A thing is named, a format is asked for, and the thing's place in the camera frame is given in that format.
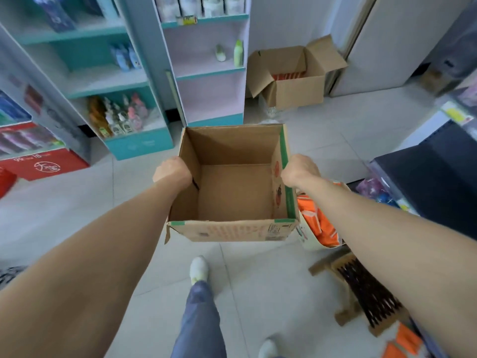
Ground red plastic basket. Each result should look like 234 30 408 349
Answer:
0 167 17 198

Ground person's right hand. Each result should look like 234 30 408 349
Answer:
280 154 322 190

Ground person's left hand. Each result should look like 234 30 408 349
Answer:
152 157 193 191

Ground group of small spray bottles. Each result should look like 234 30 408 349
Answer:
88 93 150 138

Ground open flap brown carton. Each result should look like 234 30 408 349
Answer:
245 34 349 110

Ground grey tall cabinet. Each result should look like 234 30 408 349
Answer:
421 0 477 97

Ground person's white shoe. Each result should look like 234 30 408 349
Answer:
258 339 280 358
190 256 209 286

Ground wooden stool woven seat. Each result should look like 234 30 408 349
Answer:
308 251 410 337

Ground person's right forearm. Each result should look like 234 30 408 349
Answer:
298 177 477 358

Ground person's left white shoe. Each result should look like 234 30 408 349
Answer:
190 256 209 286

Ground row of white packs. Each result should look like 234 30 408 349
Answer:
155 0 246 22

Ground person's left leg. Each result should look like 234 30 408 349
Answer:
170 281 227 358

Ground person's left forearm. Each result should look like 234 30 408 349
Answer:
0 179 187 358

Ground red base display stand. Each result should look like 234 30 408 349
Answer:
0 82 90 181

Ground red packs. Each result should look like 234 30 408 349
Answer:
271 70 306 82

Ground orange white packet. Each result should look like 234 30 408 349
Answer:
386 324 424 358

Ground grey patterned floor mat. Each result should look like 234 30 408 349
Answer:
0 266 29 291

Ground orange object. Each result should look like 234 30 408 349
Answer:
297 193 342 247

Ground white mesh object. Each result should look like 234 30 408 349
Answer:
262 104 282 122

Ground person's right white shoe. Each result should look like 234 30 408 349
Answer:
258 339 280 358

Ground brown cardboard box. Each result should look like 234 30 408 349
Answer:
165 124 301 245

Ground white door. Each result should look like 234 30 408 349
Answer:
329 0 454 98

